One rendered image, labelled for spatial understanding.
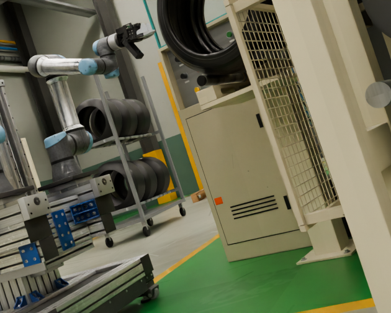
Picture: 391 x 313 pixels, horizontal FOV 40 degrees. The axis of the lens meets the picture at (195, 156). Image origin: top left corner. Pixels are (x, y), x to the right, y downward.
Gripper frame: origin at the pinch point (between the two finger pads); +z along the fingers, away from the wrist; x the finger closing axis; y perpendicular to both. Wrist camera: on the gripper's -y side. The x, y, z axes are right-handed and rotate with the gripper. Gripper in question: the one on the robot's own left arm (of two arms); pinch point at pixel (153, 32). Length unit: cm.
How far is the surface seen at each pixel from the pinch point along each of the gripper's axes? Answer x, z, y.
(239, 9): -60, 74, -14
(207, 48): 14.2, 17.2, -12.2
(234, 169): 49, -5, -74
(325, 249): 23, 48, -113
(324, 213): -61, 86, -76
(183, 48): -12.3, 21.6, -12.9
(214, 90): -11.4, 30.8, -32.9
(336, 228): 26, 54, -105
